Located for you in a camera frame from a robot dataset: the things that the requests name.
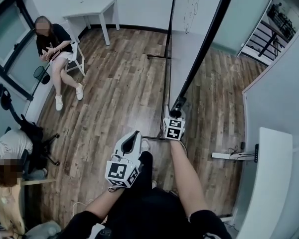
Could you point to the grey bag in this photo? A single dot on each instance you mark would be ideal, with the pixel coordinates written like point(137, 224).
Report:
point(42, 230)

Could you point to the black mesh waste bin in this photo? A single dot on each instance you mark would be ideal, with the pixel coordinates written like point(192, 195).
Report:
point(41, 75)

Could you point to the black metal railing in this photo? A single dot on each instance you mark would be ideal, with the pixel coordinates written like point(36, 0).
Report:
point(266, 43)

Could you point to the black desk control panel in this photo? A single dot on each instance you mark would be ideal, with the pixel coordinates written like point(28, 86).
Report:
point(256, 153)

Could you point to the frosted glass partition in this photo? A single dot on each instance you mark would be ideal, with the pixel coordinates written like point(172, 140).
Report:
point(276, 103)

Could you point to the black office chair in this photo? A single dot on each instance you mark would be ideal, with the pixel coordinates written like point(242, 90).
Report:
point(32, 133)

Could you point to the small white table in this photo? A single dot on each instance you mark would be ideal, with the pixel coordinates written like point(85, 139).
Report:
point(94, 9)

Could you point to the light wooden desk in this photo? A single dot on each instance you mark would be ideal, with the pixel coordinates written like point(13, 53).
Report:
point(5, 208)

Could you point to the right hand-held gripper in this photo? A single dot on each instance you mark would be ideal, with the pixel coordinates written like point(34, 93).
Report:
point(173, 129)

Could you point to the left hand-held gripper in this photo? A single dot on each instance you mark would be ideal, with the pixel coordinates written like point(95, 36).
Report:
point(120, 172)

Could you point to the white standing desk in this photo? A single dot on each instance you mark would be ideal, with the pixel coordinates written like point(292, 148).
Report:
point(271, 170)

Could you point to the person's black clothing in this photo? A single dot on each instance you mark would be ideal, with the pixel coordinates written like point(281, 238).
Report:
point(144, 208)

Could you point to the person's right forearm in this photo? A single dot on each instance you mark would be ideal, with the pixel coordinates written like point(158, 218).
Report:
point(184, 178)

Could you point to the person's white shoe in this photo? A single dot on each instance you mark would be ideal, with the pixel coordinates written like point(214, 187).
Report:
point(145, 144)
point(153, 184)

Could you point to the white wooden chair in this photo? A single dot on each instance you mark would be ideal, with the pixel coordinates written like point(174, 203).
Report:
point(76, 63)

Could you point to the person's left forearm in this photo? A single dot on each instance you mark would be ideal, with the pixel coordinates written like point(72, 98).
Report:
point(104, 203)

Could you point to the black-framed rolling whiteboard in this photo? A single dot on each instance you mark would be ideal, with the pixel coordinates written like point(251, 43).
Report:
point(187, 46)

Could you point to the black-framed window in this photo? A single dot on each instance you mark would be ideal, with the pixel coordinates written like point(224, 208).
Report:
point(10, 41)

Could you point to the frosted glass door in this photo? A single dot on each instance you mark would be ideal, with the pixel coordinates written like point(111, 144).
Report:
point(239, 21)

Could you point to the white power strip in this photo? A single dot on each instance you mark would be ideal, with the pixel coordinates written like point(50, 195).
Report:
point(220, 155)

